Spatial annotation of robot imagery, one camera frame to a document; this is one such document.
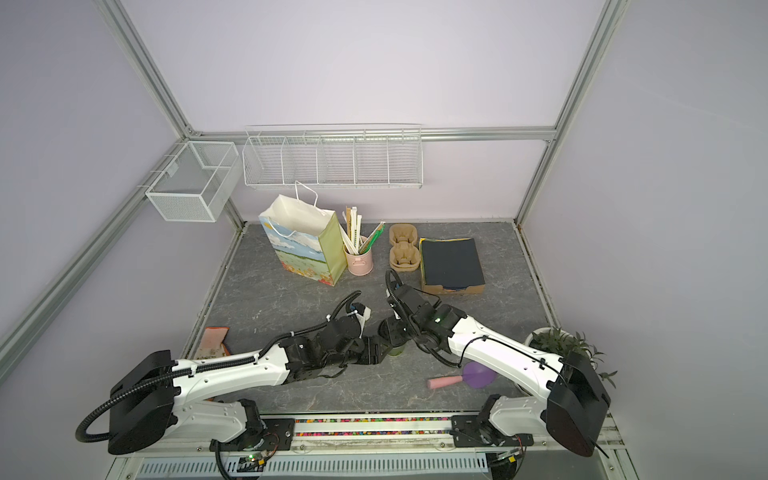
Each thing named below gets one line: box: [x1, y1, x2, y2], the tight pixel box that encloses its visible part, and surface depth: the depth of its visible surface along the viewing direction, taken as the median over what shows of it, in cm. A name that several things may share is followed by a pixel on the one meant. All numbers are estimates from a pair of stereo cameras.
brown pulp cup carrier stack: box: [389, 223, 421, 273], surface depth 108 cm
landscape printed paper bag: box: [258, 194, 347, 287], surface depth 93 cm
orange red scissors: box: [195, 326, 230, 360], surface depth 91 cm
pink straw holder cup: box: [345, 247, 373, 276], surface depth 106 cm
